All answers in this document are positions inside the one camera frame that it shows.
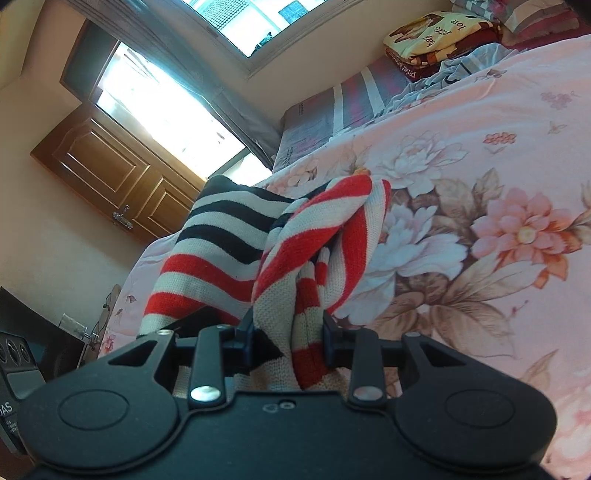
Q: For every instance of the sliding glass window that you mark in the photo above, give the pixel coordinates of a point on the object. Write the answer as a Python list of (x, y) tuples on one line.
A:
[(258, 23)]

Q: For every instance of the brown wooden door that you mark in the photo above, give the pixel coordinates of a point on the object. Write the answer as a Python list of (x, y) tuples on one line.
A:
[(115, 170)]

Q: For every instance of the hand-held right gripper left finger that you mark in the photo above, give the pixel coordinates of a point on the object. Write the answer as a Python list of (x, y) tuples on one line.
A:
[(244, 339)]

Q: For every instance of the dark furniture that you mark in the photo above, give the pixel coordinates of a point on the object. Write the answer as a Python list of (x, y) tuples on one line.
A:
[(64, 350)]

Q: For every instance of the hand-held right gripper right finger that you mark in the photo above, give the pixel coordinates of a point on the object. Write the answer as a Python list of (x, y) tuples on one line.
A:
[(331, 337)]

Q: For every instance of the striped mattress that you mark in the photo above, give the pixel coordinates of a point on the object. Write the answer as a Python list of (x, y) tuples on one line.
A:
[(323, 115)]

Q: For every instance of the light blue cloth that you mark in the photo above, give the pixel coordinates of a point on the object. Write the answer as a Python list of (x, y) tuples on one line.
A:
[(443, 74)]

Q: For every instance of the pink floral quilt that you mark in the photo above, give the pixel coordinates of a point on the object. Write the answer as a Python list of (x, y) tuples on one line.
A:
[(485, 184)]

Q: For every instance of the long grey curtain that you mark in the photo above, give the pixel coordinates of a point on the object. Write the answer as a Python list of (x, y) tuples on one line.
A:
[(221, 92)]

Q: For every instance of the folded printed blanket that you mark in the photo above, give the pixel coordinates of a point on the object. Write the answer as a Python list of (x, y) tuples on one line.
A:
[(438, 37)]

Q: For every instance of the red black white striped sweater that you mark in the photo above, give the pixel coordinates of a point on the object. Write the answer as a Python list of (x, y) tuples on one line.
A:
[(217, 258)]

